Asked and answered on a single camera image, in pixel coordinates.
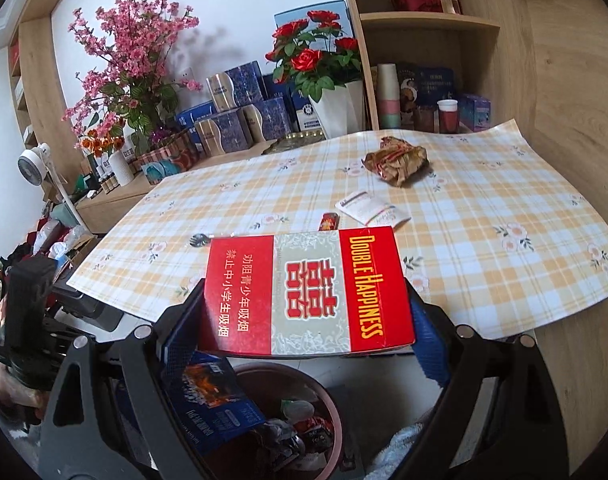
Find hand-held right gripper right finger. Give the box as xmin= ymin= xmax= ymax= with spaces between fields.
xmin=406 ymin=277 xmax=570 ymax=480

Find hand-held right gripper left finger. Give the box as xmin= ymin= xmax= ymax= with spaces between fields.
xmin=36 ymin=276 xmax=210 ymax=480

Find dark blue packet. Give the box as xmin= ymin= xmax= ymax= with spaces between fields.
xmin=161 ymin=350 xmax=267 ymax=456

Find maroon plastic basin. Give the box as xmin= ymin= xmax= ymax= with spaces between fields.
xmin=229 ymin=362 xmax=345 ymax=480

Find red cigarette pack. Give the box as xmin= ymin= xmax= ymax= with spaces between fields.
xmin=196 ymin=226 xmax=417 ymax=358

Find white paper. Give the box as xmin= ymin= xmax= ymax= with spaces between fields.
xmin=256 ymin=419 xmax=305 ymax=465

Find person's left hand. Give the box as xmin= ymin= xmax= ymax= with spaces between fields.
xmin=0 ymin=357 xmax=42 ymax=413

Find black stool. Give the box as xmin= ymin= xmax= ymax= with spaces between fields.
xmin=49 ymin=280 xmax=125 ymax=333

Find person's grey fleece clothing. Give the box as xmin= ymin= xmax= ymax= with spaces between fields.
xmin=371 ymin=425 xmax=435 ymax=480

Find wooden sideboard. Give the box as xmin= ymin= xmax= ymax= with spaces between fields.
xmin=76 ymin=152 xmax=280 ymax=236

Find white desk fan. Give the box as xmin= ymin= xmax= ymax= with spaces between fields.
xmin=18 ymin=142 xmax=92 ymax=236

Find row of small brown bottles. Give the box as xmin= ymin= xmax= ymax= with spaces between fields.
xmin=84 ymin=170 xmax=120 ymax=196

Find white sachet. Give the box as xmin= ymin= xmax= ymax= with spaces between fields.
xmin=335 ymin=191 xmax=412 ymax=227

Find yellow checked tablecloth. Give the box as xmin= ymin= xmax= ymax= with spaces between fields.
xmin=66 ymin=119 xmax=608 ymax=341

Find white cylindrical vase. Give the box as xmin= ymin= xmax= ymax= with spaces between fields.
xmin=109 ymin=150 xmax=135 ymax=188

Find orange artificial flowers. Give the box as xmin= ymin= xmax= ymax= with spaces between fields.
xmin=76 ymin=135 xmax=125 ymax=158

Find wicker basket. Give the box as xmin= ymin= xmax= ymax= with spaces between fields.
xmin=134 ymin=130 xmax=200 ymax=186

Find brown crumpled wrapper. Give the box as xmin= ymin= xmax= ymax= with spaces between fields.
xmin=361 ymin=136 xmax=430 ymax=188

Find gold blue gift box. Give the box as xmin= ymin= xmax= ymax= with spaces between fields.
xmin=194 ymin=109 xmax=255 ymax=156
xmin=206 ymin=61 xmax=265 ymax=111
xmin=241 ymin=96 xmax=292 ymax=143

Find blue carton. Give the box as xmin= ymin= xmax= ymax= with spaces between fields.
xmin=176 ymin=101 xmax=217 ymax=131

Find gold tray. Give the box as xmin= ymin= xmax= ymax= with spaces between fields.
xmin=264 ymin=130 xmax=327 ymax=156

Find brown cup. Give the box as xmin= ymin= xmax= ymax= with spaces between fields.
xmin=414 ymin=106 xmax=437 ymax=133

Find red cup white lid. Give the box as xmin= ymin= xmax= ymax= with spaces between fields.
xmin=437 ymin=99 xmax=459 ymax=133

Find small blue box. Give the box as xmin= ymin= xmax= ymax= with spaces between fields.
xmin=456 ymin=92 xmax=492 ymax=133

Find blue white box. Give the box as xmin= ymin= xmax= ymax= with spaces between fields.
xmin=289 ymin=87 xmax=325 ymax=133

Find white angular vase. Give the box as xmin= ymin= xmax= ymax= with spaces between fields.
xmin=309 ymin=80 xmax=365 ymax=138

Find stack of paper cups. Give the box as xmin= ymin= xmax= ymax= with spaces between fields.
xmin=376 ymin=62 xmax=401 ymax=131

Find dark blue picture box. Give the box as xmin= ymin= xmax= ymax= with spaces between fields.
xmin=396 ymin=62 xmax=455 ymax=111

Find pink blossom plant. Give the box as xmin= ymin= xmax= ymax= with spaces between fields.
xmin=61 ymin=0 xmax=205 ymax=156

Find wooden shelf unit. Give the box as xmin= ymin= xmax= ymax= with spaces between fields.
xmin=334 ymin=0 xmax=540 ymax=136

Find red rose bouquet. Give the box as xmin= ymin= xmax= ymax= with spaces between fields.
xmin=265 ymin=10 xmax=362 ymax=103

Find large light blue box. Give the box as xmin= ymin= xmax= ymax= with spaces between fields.
xmin=274 ymin=0 xmax=355 ymax=43

